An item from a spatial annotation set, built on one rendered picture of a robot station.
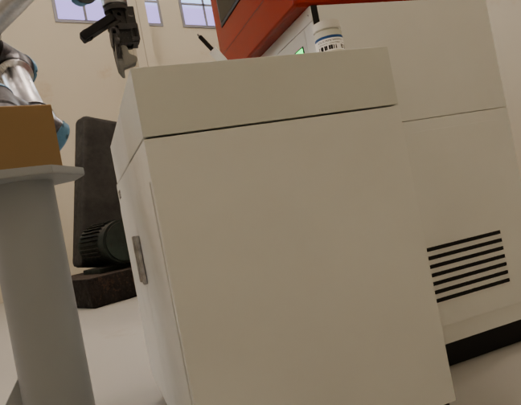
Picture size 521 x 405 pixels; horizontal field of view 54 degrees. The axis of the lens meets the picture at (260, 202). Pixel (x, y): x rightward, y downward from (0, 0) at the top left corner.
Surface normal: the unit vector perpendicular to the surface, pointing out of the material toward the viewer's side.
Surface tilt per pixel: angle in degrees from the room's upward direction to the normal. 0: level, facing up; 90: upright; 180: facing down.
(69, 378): 90
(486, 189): 90
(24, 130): 90
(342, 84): 90
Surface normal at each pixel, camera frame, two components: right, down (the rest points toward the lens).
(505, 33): -0.82, 0.15
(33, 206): 0.69, -0.14
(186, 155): 0.32, -0.07
